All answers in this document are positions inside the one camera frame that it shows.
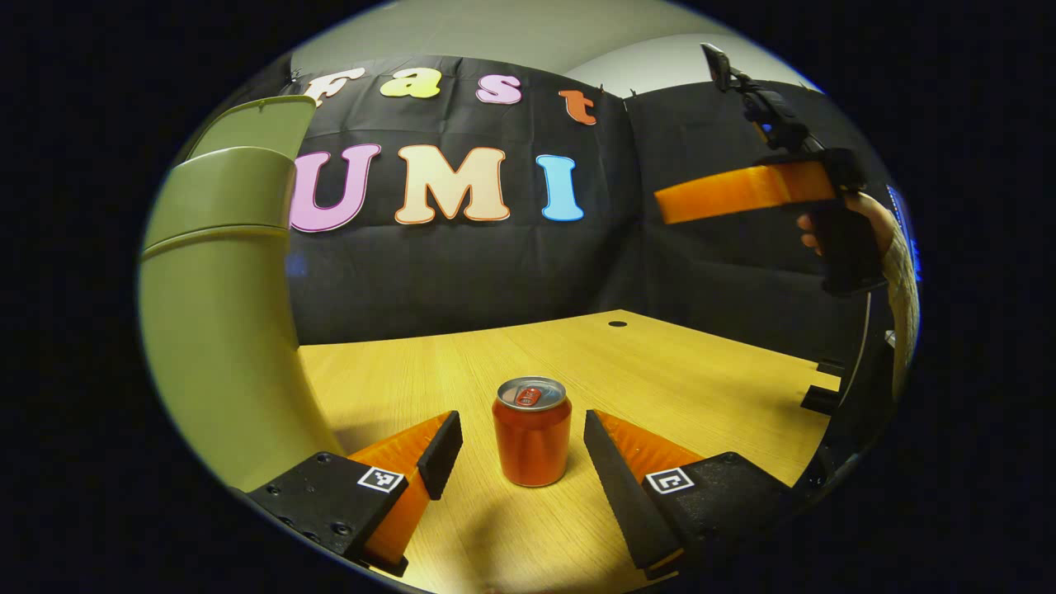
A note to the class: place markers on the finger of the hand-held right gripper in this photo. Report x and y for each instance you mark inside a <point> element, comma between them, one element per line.
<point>742,191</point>

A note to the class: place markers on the red pop can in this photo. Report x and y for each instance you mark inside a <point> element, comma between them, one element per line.
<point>532,441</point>

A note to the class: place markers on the green desktop garbage bin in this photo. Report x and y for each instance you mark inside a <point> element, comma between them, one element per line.
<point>214,346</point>

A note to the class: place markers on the wooden desktop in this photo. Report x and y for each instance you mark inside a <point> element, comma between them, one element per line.
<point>660,371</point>

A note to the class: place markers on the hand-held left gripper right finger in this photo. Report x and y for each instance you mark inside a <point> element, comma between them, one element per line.
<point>619,495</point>

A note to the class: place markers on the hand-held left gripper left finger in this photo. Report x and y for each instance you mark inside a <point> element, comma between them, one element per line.
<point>443,452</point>

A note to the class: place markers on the black backdrop cloth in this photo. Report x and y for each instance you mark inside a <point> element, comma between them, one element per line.
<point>462,272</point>

